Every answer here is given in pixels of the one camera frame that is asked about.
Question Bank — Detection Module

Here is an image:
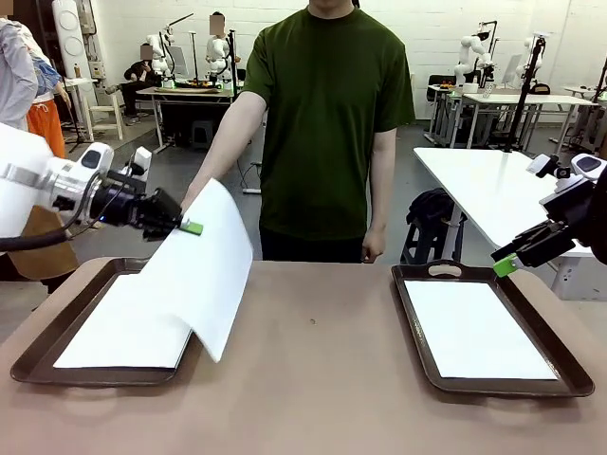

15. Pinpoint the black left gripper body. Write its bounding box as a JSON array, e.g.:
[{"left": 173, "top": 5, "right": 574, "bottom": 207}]
[{"left": 89, "top": 171, "right": 155, "bottom": 243}]

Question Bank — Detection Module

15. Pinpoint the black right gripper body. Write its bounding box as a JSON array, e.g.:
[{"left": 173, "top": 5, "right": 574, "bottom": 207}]
[{"left": 540, "top": 181, "right": 597, "bottom": 229}]

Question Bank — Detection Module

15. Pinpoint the white A4 paper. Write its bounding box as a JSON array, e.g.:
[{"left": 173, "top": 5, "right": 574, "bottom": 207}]
[
  {"left": 52, "top": 274, "right": 193, "bottom": 371},
  {"left": 403, "top": 280, "right": 560, "bottom": 380},
  {"left": 137, "top": 178, "right": 254, "bottom": 364}
]

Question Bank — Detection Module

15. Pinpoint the person's right forearm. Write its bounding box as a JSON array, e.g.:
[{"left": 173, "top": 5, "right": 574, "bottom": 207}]
[{"left": 191, "top": 91, "right": 267, "bottom": 191}]

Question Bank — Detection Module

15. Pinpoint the person's left forearm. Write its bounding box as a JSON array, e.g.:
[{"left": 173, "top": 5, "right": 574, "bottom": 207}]
[{"left": 368, "top": 126, "right": 398, "bottom": 233}]

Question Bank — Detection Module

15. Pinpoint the person's right hand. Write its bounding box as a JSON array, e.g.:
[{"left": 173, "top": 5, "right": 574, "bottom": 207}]
[{"left": 181, "top": 179, "right": 210, "bottom": 213}]

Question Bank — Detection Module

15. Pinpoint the person's left hand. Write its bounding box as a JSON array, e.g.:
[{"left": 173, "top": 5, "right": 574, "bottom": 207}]
[{"left": 360, "top": 227, "right": 387, "bottom": 264}]

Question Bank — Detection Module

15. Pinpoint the large white tilted table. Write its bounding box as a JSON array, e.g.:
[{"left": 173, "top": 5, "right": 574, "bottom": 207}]
[{"left": 412, "top": 146, "right": 594, "bottom": 264}]

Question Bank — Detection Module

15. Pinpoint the grey plastic stool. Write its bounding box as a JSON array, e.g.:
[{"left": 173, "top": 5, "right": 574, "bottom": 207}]
[{"left": 191, "top": 118, "right": 220, "bottom": 151}]

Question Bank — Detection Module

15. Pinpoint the white wooden chair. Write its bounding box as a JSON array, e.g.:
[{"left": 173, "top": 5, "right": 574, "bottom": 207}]
[{"left": 88, "top": 92, "right": 124, "bottom": 141}]

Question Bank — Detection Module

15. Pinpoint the long white background table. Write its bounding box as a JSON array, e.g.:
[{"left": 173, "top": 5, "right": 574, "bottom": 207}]
[{"left": 462, "top": 92, "right": 599, "bottom": 170}]

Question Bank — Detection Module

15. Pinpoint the tall black pole stand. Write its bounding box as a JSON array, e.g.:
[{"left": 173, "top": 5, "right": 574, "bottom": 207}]
[{"left": 502, "top": 37, "right": 546, "bottom": 154}]

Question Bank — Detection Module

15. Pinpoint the grey background work table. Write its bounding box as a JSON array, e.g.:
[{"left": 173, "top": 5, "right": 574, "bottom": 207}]
[{"left": 136, "top": 83, "right": 244, "bottom": 156}]

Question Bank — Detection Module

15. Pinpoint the black cloth bag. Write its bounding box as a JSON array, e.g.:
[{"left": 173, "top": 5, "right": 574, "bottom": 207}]
[{"left": 406, "top": 188, "right": 457, "bottom": 228}]

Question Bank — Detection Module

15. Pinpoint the seated person in black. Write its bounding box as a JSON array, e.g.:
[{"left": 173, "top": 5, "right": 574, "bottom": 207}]
[{"left": 106, "top": 42, "right": 158, "bottom": 127}]

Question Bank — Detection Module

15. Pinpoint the small white side table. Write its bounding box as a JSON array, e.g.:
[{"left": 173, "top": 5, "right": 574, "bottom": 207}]
[{"left": 61, "top": 75, "right": 99, "bottom": 138}]

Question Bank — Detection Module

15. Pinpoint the brown plastic serving tray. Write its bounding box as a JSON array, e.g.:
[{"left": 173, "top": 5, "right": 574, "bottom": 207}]
[
  {"left": 391, "top": 259, "right": 596, "bottom": 398},
  {"left": 9, "top": 257, "right": 205, "bottom": 388}
]

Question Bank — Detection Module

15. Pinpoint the background computer monitor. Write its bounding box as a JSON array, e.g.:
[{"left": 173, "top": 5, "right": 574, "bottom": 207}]
[{"left": 502, "top": 53, "right": 523, "bottom": 86}]

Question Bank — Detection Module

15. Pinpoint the thin pole with flat top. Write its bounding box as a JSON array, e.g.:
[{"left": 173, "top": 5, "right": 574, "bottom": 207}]
[{"left": 188, "top": 30, "right": 199, "bottom": 82}]

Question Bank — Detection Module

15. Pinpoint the mannequin in grey shirt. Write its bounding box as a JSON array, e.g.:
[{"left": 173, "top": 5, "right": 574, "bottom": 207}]
[{"left": 0, "top": 16, "right": 80, "bottom": 285}]

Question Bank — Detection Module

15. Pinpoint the small white background desk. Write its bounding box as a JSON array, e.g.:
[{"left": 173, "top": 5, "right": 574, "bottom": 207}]
[{"left": 426, "top": 82, "right": 464, "bottom": 146}]

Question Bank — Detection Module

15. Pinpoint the person in green t-shirt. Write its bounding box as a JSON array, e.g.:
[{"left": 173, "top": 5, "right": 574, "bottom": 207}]
[{"left": 240, "top": 0, "right": 417, "bottom": 264}]

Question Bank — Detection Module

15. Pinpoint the tall white air conditioner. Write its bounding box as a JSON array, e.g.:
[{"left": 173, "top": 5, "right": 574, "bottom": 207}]
[{"left": 50, "top": 0, "right": 92, "bottom": 80}]

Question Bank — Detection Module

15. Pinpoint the black right arm cable sleeve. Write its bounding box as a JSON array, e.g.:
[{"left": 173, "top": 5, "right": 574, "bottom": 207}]
[{"left": 576, "top": 170, "right": 607, "bottom": 265}]

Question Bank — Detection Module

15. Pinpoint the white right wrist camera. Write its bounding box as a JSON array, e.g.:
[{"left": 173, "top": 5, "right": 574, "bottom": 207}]
[{"left": 525, "top": 154, "right": 573, "bottom": 180}]

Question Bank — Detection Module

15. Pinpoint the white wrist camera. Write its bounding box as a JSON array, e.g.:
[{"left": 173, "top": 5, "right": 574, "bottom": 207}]
[
  {"left": 126, "top": 146, "right": 154, "bottom": 177},
  {"left": 525, "top": 154, "right": 573, "bottom": 180}
]

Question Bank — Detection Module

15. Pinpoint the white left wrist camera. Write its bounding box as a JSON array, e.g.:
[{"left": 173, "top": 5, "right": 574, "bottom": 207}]
[{"left": 126, "top": 146, "right": 154, "bottom": 177}]

